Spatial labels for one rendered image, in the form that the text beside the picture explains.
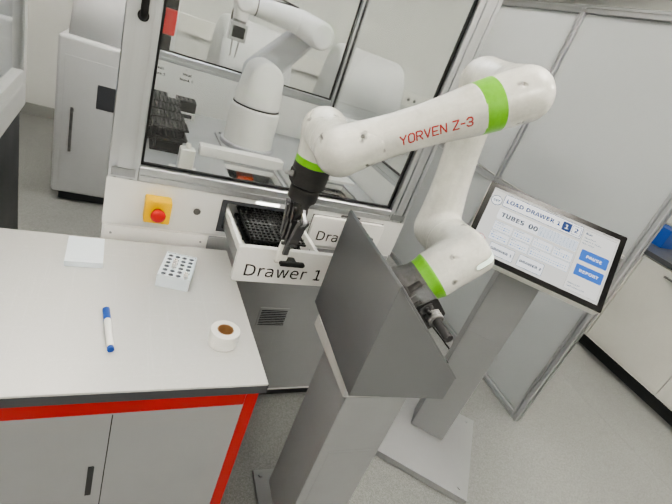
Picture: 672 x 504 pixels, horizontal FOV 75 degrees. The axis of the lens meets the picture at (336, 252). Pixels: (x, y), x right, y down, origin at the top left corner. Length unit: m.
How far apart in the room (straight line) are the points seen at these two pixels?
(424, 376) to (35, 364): 0.83
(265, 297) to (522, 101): 1.09
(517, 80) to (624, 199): 1.50
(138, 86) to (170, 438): 0.86
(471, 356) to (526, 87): 1.24
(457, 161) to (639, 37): 1.65
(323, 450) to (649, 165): 1.87
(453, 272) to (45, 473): 1.00
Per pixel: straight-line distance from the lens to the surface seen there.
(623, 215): 2.43
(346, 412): 1.26
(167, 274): 1.24
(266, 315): 1.71
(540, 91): 1.04
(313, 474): 1.46
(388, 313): 0.95
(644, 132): 2.50
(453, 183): 1.22
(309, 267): 1.27
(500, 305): 1.86
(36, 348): 1.06
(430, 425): 2.22
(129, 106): 1.30
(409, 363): 1.08
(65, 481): 1.21
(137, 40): 1.27
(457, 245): 1.13
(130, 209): 1.41
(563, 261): 1.76
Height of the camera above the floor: 1.48
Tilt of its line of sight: 25 degrees down
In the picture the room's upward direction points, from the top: 21 degrees clockwise
